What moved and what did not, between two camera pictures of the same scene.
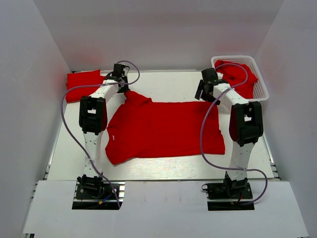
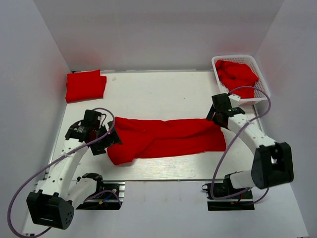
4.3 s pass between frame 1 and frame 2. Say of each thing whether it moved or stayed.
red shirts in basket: stayed
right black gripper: moved
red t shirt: moved
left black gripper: moved
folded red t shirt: stayed
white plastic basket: stayed
